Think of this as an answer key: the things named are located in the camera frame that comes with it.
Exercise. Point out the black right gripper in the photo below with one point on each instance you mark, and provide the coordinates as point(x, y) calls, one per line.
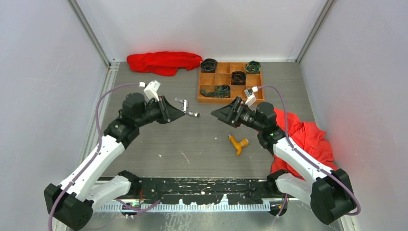
point(226, 114)

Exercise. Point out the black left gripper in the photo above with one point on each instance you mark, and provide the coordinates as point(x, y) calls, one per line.
point(168, 113)

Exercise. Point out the chrome metal faucet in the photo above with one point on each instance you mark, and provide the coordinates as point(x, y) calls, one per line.
point(185, 108)

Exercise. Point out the orange plastic faucet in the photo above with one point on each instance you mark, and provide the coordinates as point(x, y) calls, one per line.
point(238, 145)

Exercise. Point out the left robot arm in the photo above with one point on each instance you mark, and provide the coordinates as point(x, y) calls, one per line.
point(74, 200)

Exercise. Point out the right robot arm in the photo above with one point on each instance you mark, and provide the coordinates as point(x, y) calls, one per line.
point(328, 192)

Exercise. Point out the dark belt lying flat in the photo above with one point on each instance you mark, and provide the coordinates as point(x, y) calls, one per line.
point(220, 91)

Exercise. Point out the rolled dark belt centre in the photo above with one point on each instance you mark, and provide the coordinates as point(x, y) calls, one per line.
point(238, 78)

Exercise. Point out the wooden compartment tray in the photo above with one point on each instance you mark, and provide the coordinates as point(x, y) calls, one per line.
point(223, 75)

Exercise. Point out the red cloth at back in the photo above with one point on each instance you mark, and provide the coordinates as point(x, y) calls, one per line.
point(163, 63)

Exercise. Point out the red cloth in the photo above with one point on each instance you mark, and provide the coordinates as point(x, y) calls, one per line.
point(308, 137)
point(163, 63)

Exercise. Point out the rolled dark belt top-right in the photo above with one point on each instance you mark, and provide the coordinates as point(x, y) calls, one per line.
point(253, 67)

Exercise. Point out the rolled dark belt top-left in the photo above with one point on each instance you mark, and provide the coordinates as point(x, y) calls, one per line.
point(208, 65)

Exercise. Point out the red cloth at right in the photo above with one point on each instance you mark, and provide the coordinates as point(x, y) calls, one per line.
point(308, 137)

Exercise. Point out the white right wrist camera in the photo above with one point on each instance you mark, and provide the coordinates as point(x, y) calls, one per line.
point(250, 95)

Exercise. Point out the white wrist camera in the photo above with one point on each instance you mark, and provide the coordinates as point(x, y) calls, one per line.
point(250, 95)
point(151, 90)

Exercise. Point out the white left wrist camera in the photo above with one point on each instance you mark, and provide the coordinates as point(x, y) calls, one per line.
point(151, 90)

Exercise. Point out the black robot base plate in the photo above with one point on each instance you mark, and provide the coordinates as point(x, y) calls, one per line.
point(203, 191)

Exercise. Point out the perforated metal rail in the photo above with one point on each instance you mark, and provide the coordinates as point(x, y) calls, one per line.
point(193, 207)

